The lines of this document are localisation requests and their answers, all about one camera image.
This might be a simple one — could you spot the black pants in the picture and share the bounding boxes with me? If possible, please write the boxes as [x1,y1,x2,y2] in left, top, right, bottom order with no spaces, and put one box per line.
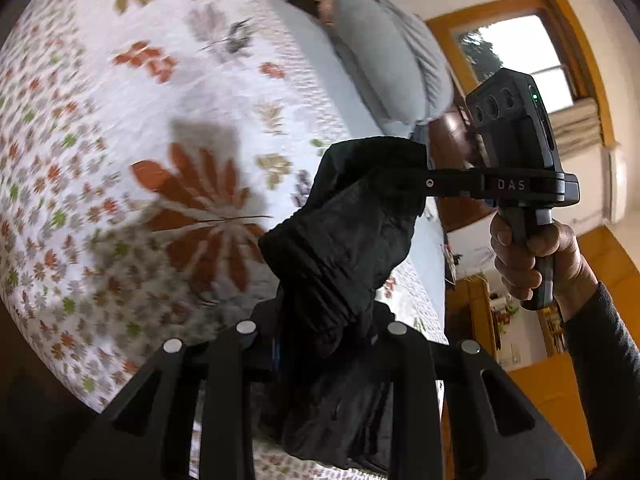
[257,136,437,472]

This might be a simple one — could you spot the floral quilt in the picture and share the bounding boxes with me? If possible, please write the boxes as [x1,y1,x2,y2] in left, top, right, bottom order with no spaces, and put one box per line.
[0,0,447,480]

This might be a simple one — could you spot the beige curtain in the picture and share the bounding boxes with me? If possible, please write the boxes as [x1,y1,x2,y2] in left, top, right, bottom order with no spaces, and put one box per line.
[549,97,602,157]

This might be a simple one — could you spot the dark wooden headboard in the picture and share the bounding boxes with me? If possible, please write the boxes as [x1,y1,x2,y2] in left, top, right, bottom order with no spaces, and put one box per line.
[426,107,503,235]

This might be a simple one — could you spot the bed with light blue sheet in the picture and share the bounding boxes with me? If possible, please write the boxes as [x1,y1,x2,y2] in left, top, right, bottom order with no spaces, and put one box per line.
[267,0,447,266]

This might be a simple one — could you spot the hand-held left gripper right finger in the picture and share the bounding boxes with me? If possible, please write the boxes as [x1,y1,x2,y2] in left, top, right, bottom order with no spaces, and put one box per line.
[375,305,587,480]

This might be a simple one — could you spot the blue-grey pillow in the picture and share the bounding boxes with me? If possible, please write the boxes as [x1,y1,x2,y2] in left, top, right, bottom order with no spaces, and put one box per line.
[327,0,457,127]

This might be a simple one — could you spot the wooden framed window with curtain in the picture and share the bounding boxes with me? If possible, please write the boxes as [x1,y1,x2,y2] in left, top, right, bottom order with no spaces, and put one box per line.
[424,0,617,147]

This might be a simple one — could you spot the dark wooden nightstand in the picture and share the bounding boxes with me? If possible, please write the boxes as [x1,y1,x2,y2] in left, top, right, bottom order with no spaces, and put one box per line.
[444,274,502,362]

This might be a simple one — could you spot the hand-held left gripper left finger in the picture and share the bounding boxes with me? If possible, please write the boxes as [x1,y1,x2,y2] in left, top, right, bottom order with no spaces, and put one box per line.
[65,304,284,480]

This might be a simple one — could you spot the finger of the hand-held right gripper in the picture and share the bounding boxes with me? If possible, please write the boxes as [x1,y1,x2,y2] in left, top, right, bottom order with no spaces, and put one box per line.
[421,170,486,199]

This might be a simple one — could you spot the person's right hand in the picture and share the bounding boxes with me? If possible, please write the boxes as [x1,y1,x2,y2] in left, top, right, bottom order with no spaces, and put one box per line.
[489,210,601,322]

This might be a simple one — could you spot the person's right forearm dark sleeve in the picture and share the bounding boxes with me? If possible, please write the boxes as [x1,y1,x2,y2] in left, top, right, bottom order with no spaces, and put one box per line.
[559,280,640,480]

